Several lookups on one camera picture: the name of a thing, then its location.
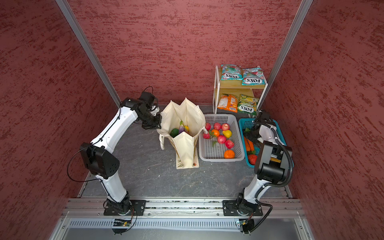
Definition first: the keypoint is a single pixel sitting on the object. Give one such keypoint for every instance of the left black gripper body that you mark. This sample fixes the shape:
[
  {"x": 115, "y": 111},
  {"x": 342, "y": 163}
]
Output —
[{"x": 150, "y": 121}]

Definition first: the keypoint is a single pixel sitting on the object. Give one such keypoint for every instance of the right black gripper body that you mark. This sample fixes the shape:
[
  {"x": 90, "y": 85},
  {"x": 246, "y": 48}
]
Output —
[{"x": 253, "y": 135}]

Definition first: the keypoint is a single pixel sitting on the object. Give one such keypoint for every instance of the green bell pepper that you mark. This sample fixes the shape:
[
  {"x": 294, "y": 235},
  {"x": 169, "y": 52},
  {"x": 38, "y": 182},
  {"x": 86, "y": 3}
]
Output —
[{"x": 174, "y": 132}]

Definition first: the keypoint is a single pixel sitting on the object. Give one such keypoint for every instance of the cream floral tote bag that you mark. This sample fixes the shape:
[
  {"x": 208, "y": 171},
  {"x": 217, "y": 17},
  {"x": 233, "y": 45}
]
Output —
[{"x": 185, "y": 144}]

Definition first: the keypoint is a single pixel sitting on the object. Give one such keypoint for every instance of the purple eggplant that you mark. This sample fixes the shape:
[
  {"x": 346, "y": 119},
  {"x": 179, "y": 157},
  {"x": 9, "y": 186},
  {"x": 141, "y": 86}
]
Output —
[{"x": 181, "y": 127}]

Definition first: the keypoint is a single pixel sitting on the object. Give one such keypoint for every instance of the teal fox's candy bag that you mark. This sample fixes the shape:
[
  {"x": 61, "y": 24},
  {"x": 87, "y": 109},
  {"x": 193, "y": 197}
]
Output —
[
  {"x": 253, "y": 77},
  {"x": 231, "y": 72}
]

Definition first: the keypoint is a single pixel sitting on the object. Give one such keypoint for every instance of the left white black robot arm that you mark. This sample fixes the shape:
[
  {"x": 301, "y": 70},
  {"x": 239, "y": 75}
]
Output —
[{"x": 98, "y": 155}]

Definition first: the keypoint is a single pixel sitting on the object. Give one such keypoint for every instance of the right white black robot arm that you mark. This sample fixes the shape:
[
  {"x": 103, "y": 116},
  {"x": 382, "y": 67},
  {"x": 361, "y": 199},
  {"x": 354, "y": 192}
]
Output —
[{"x": 273, "y": 168}]

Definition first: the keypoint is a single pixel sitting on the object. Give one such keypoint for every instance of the green Fox's candy bag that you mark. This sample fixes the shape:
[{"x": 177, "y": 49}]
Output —
[{"x": 248, "y": 105}]

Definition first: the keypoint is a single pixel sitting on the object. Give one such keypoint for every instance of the orange snack bag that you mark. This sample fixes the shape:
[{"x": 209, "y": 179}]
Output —
[{"x": 228, "y": 102}]

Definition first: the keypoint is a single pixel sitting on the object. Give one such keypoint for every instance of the orange carrot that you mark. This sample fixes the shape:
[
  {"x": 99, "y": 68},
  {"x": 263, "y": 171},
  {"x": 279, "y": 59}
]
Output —
[{"x": 249, "y": 145}]

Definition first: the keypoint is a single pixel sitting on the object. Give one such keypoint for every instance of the teal plastic vegetable basket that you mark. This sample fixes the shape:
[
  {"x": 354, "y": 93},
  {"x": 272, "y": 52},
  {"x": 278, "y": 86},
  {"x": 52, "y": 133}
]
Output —
[{"x": 246, "y": 124}]

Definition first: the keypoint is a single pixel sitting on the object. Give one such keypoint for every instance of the yellow fruit in white basket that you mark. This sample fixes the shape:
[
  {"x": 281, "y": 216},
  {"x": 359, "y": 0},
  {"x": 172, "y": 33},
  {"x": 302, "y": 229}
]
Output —
[{"x": 227, "y": 133}]

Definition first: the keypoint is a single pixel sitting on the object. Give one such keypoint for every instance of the small red fruit front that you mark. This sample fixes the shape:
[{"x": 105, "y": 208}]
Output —
[{"x": 229, "y": 144}]

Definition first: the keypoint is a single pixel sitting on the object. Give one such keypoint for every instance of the pink apple middle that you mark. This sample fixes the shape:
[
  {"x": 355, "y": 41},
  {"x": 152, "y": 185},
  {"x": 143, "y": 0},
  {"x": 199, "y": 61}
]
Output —
[{"x": 221, "y": 139}]

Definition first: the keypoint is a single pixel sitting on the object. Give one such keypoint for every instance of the small orange persimmon fruit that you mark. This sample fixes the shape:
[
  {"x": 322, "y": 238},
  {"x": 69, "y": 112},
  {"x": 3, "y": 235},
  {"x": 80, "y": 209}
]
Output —
[{"x": 215, "y": 133}]

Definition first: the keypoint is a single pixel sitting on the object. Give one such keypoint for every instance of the red apple back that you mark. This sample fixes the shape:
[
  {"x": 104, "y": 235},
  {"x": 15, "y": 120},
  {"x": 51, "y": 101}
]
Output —
[{"x": 217, "y": 126}]

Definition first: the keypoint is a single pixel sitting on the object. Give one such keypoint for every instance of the white plastic fruit basket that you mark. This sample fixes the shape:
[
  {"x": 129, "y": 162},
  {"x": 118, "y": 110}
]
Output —
[{"x": 210, "y": 150}]

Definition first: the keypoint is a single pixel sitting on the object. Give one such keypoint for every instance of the white wooden two-tier shelf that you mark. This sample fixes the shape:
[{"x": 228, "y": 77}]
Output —
[{"x": 234, "y": 87}]

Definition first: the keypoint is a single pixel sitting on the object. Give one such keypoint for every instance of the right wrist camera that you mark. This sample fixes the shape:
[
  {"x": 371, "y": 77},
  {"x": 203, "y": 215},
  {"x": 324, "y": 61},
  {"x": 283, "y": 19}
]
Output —
[{"x": 264, "y": 116}]

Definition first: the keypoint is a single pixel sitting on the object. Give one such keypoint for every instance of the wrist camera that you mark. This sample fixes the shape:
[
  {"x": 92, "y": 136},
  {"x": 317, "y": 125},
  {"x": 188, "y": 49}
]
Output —
[
  {"x": 149, "y": 100},
  {"x": 264, "y": 116}
]

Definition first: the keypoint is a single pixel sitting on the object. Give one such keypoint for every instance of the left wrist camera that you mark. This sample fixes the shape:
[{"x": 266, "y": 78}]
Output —
[{"x": 149, "y": 100}]

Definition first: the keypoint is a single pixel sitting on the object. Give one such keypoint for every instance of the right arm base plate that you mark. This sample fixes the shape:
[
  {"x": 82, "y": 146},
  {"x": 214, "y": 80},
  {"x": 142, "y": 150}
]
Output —
[{"x": 241, "y": 208}]

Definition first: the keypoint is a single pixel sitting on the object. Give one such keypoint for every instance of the aluminium rail frame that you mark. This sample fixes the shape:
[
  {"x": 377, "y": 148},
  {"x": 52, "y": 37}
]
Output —
[{"x": 160, "y": 213}]

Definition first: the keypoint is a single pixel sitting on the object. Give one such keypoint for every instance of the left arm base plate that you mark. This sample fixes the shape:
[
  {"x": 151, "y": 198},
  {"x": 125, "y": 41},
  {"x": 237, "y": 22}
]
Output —
[{"x": 125, "y": 208}]

